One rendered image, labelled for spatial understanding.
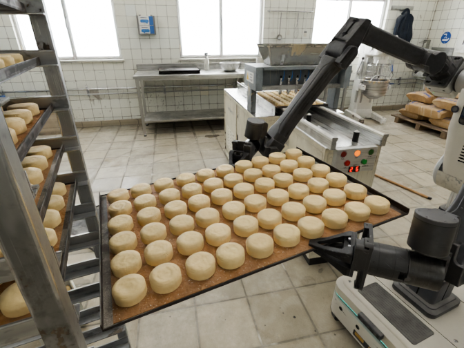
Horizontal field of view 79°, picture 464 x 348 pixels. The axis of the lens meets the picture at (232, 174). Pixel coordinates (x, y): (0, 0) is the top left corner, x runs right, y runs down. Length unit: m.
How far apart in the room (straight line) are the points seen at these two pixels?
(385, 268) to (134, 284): 0.40
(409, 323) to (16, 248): 1.46
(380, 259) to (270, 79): 1.77
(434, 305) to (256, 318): 0.83
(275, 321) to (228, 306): 0.26
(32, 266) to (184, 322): 1.40
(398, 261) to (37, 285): 0.49
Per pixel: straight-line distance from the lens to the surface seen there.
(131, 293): 0.48
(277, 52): 2.10
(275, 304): 1.77
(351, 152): 1.59
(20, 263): 0.34
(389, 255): 0.54
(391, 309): 1.57
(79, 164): 0.77
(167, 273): 0.48
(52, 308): 0.38
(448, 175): 1.34
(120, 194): 0.73
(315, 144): 1.64
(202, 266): 0.48
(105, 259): 0.58
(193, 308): 1.74
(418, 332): 1.54
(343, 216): 0.60
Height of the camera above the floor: 1.36
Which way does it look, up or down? 26 degrees down
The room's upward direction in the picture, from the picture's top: straight up
